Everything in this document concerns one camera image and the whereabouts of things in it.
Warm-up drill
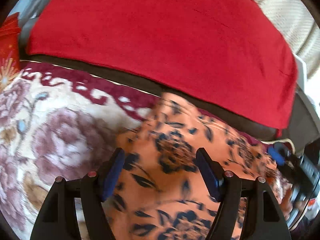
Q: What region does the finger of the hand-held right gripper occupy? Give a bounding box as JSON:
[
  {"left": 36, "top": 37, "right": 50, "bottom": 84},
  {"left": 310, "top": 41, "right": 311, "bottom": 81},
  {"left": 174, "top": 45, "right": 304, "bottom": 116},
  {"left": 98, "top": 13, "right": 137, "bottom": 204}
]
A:
[{"left": 267, "top": 144, "right": 294, "bottom": 167}]

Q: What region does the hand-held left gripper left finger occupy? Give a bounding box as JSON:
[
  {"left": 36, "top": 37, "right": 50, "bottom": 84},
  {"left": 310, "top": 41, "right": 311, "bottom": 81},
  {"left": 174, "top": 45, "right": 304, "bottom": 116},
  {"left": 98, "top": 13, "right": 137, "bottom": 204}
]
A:
[{"left": 30, "top": 147, "right": 125, "bottom": 240}]

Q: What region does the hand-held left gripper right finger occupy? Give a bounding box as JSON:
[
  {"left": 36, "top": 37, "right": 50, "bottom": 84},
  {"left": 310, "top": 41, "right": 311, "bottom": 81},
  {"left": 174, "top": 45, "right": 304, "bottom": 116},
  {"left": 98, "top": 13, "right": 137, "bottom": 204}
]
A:
[{"left": 196, "top": 148, "right": 292, "bottom": 240}]

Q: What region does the orange floral garment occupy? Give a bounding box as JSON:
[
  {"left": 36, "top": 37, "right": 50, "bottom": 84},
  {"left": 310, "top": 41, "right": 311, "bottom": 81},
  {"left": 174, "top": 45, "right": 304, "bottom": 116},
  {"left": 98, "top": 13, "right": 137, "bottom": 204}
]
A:
[{"left": 104, "top": 92, "right": 295, "bottom": 240}]

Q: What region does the person's right hand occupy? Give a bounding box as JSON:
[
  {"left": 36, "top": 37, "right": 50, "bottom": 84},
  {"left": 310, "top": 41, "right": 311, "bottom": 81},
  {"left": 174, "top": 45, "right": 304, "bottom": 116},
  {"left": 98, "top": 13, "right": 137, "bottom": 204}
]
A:
[{"left": 281, "top": 189, "right": 297, "bottom": 230}]

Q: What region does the brown leather sofa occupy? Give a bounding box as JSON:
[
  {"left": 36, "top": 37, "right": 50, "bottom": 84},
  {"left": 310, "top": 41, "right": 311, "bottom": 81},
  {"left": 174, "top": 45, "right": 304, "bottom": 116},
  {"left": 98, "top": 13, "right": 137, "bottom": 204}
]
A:
[{"left": 19, "top": 17, "right": 318, "bottom": 153}]

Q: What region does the floral plush blanket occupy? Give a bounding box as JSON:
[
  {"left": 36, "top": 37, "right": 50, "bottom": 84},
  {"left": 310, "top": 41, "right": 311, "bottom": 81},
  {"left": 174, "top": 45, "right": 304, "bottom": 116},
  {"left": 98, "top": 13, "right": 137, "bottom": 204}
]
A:
[{"left": 0, "top": 60, "right": 163, "bottom": 240}]

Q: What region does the white window sill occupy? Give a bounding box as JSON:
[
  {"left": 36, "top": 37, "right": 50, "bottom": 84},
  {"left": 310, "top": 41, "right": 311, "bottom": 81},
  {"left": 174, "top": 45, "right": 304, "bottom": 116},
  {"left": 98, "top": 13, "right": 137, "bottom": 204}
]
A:
[{"left": 295, "top": 54, "right": 320, "bottom": 120}]

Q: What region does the beige dotted curtain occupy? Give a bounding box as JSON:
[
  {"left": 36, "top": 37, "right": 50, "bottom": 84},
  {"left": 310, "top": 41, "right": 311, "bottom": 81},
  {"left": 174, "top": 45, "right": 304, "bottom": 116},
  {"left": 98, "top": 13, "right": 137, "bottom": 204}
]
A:
[{"left": 225, "top": 0, "right": 320, "bottom": 80}]

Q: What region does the red throw blanket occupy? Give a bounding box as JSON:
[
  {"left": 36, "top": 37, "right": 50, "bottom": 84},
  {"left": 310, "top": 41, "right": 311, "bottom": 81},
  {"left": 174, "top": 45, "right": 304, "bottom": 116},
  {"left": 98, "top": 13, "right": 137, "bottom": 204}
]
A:
[{"left": 26, "top": 0, "right": 298, "bottom": 137}]

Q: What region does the red tin box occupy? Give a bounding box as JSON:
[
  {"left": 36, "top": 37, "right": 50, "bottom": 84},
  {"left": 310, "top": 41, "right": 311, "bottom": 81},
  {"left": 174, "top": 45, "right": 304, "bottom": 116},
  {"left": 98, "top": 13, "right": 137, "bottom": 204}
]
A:
[{"left": 0, "top": 12, "right": 23, "bottom": 90}]

